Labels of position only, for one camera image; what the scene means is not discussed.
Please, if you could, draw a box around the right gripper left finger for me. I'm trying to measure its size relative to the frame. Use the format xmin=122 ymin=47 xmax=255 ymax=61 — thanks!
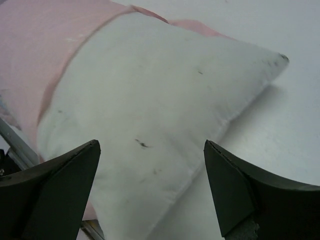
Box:
xmin=0 ymin=139 xmax=102 ymax=240

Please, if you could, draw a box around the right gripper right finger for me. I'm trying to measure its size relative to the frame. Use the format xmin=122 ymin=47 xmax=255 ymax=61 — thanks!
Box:
xmin=204 ymin=140 xmax=320 ymax=240

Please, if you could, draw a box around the white pillow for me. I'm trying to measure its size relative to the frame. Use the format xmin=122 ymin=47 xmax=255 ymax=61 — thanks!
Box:
xmin=37 ymin=12 xmax=289 ymax=240

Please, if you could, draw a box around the pink and purple Frozen pillowcase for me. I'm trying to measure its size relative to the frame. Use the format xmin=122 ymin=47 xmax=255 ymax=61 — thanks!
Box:
xmin=0 ymin=0 xmax=233 ymax=223

